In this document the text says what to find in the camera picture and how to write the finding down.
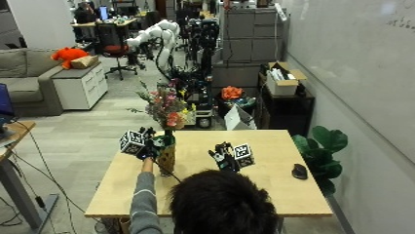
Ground brown paper bag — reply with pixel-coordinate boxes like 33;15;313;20
70;55;99;70

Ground black shelf unit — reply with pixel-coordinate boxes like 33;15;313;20
258;72;316;137

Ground wooden side desk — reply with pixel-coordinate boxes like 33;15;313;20
0;120;59;230

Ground grey filing cabinets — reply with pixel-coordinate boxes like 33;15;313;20
219;8;287;64

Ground mixed flower bouquet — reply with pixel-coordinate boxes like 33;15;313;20
126;79;198;132

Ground person's right hand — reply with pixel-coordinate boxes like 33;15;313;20
207;141;240;174

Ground green leafy potted plant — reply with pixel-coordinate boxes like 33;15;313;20
291;125;348;196

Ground white marker cube left glove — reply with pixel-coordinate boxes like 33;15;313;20
119;130;146;156

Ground black equipment rack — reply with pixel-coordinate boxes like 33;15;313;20
172;18;222;130

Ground brown patterned vase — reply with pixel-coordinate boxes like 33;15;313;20
155;135;178;176

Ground white drawer cabinet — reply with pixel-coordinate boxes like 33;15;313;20
50;62;109;111

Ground white paper bag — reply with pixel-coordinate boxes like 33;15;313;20
223;103;258;132

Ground white robot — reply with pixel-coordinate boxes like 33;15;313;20
126;19;182;81

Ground black office chair red seat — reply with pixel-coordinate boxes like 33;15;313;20
93;22;139;81

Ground black computer mouse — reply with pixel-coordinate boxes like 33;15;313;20
289;163;308;180

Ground person's left hand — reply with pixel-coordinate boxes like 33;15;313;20
135;126;167;161

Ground whiteboard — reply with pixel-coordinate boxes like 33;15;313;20
283;0;415;164

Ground blue laptop screen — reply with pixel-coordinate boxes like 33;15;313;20
0;83;15;119

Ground wooden office desk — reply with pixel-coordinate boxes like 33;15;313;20
70;18;138;43

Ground black glove cable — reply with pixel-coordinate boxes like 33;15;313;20
151;158;183;183

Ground orange flower bunch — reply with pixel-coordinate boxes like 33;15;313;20
220;85;244;100

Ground white marker cube glove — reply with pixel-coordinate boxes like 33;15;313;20
119;130;146;156
232;142;256;169

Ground open cardboard box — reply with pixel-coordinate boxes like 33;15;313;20
263;61;308;97

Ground grey sofa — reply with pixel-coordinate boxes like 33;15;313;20
0;48;66;117

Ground white marker cube right glove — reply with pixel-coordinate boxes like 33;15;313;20
232;142;256;169

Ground orange plush toy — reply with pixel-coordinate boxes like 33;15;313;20
50;47;89;70

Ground black floor cable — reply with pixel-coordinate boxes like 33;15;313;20
0;119;102;234

